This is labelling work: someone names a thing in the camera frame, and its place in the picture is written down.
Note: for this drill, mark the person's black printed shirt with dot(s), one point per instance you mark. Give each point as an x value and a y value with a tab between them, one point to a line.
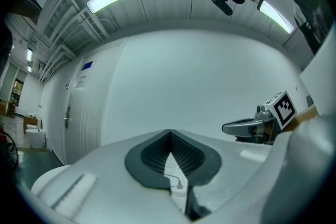
312	13

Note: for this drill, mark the dark window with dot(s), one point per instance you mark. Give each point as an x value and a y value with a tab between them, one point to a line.
18	91

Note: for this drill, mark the black head camera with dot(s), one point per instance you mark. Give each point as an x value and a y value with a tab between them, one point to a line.
221	5

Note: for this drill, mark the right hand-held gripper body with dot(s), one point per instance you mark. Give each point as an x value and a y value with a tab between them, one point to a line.
284	112

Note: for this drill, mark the short ceiling light panel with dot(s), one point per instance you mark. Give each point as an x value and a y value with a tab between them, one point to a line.
275	15

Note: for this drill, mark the white door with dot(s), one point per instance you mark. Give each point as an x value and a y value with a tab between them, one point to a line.
84	118

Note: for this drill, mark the small ceiling light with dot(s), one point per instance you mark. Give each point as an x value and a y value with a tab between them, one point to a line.
29	55
29	69

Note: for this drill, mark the white round tub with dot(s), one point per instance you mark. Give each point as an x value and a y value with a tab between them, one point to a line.
35	139

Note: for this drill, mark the blue door sign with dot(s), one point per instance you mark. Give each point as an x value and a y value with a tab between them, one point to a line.
87	65

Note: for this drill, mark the white power strip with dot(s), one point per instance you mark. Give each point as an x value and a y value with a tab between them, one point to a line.
181	200

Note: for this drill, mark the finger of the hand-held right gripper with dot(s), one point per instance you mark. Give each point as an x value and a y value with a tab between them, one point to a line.
239	127

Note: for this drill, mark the white paper notice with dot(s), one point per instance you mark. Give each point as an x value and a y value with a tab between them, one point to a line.
82	81

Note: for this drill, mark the cardboard box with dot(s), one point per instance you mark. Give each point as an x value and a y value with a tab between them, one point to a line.
6	107

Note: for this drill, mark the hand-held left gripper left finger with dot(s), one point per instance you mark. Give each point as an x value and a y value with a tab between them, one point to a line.
105	165

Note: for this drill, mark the white ceiling pipe rack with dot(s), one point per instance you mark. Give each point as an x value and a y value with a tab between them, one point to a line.
60	52

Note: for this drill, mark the person's right forearm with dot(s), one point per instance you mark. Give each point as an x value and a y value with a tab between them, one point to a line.
302	116

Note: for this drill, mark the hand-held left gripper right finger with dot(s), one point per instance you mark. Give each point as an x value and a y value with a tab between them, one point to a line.
236	160

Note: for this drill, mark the person's right hand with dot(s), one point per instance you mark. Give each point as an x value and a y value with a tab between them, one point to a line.
265	130

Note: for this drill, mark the red fire extinguisher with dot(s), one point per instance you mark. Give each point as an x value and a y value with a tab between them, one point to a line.
3	137

